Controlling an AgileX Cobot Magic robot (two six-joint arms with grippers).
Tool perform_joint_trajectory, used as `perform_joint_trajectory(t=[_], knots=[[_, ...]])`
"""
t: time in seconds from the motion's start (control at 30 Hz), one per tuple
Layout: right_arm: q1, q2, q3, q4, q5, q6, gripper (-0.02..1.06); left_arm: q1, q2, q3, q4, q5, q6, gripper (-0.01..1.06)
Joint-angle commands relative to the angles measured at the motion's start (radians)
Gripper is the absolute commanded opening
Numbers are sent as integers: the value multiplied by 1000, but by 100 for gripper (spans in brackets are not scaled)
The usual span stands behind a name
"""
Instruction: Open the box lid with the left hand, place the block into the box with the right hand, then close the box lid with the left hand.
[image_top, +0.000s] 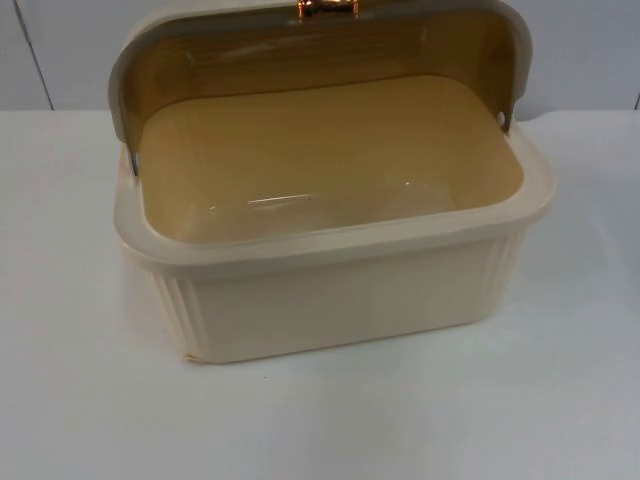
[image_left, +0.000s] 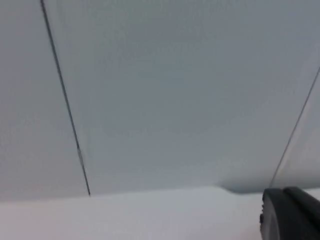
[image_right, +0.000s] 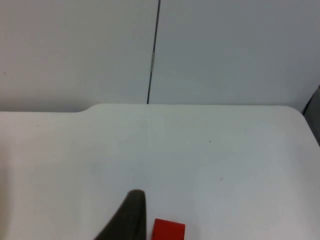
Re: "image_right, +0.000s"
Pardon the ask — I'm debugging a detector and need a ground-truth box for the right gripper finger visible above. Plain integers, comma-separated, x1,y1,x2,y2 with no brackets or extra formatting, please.
93,189,148,240

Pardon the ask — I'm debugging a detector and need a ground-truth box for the red block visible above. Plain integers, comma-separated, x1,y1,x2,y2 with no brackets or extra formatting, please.
151,218,186,240

